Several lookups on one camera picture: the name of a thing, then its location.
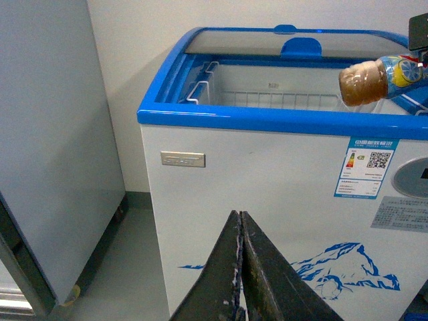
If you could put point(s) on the energy label sticker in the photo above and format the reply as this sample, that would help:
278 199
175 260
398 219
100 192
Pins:
364 167

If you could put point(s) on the white upright fridge cabinet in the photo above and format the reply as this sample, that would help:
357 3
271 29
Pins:
61 181

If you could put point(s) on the white wire freezer basket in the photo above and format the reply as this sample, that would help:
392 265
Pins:
288 88

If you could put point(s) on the translucent fridge caster wheel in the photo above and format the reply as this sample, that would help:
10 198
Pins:
73 296

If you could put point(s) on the blue plastic crate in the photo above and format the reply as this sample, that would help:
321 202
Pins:
415 313

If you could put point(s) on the grey instruction sticker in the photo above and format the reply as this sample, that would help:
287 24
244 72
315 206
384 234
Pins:
402 214

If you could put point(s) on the iced tea bottle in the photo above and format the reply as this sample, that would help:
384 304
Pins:
384 78

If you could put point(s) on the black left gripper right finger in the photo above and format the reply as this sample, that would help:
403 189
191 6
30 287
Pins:
272 288

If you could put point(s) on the sliding glass freezer lid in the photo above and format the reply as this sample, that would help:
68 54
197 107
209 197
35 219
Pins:
299 44

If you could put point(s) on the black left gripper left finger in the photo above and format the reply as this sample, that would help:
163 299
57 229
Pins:
216 293

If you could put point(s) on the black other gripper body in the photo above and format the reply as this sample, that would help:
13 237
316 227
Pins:
418 31

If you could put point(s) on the white chest freezer blue rim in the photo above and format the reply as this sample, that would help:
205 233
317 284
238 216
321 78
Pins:
282 167

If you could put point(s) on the silver brand nameplate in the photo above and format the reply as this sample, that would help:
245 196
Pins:
183 159

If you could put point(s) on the grey oval control panel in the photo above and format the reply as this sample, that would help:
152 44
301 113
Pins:
410 179

